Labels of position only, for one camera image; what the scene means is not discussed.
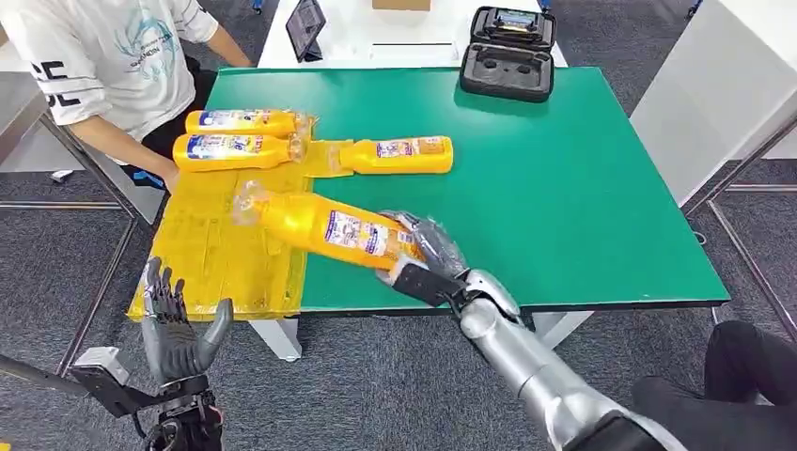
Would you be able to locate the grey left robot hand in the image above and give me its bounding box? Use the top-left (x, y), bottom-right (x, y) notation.
top-left (141, 257), bottom-right (235, 387)

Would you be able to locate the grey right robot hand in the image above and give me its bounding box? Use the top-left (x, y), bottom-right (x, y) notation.
top-left (380, 210), bottom-right (471, 281)

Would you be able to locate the orange drink bottle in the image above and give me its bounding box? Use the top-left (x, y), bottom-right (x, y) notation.
top-left (231, 180), bottom-right (428, 272)
top-left (172, 132), bottom-right (307, 174)
top-left (328, 135), bottom-right (455, 176)
top-left (184, 108), bottom-right (313, 139)

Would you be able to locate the yellow plastic sheet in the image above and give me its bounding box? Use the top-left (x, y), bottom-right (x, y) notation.
top-left (126, 110), bottom-right (355, 323)

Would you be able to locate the white table leg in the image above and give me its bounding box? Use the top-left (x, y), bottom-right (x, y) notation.
top-left (532, 311), bottom-right (594, 351)
top-left (248, 319), bottom-right (304, 364)

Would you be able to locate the person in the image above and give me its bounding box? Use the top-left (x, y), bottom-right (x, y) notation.
top-left (0, 0), bottom-right (254, 191)

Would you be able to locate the green table mat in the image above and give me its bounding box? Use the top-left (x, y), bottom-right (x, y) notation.
top-left (205, 67), bottom-right (731, 315)

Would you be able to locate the grey desk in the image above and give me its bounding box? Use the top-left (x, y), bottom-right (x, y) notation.
top-left (0, 37), bottom-right (166, 226)

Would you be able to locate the open black carrying case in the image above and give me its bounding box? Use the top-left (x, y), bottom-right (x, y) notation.
top-left (459, 6), bottom-right (557, 104)

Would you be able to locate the black tablet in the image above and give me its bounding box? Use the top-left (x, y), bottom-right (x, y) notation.
top-left (285, 0), bottom-right (327, 64)

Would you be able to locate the white table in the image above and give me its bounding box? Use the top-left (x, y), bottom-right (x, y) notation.
top-left (258, 0), bottom-right (569, 70)

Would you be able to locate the handheld device with screen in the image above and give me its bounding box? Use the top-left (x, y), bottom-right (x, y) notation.
top-left (490, 8), bottom-right (543, 34)

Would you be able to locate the cardboard box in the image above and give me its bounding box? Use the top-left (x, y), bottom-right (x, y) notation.
top-left (372, 0), bottom-right (432, 12)

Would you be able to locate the white desk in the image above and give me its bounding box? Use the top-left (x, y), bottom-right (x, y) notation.
top-left (629, 0), bottom-right (797, 207)

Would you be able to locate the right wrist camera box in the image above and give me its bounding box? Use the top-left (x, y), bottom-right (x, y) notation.
top-left (375, 259), bottom-right (467, 309)

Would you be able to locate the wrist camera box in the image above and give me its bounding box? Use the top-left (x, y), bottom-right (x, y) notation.
top-left (70, 347), bottom-right (164, 419)
top-left (375, 259), bottom-right (467, 309)

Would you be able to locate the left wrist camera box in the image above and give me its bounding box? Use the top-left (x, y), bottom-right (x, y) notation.
top-left (70, 347), bottom-right (164, 419)

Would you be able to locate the steel desk frame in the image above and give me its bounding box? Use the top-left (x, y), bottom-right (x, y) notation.
top-left (0, 112), bottom-right (138, 399)
top-left (681, 115), bottom-right (797, 344)

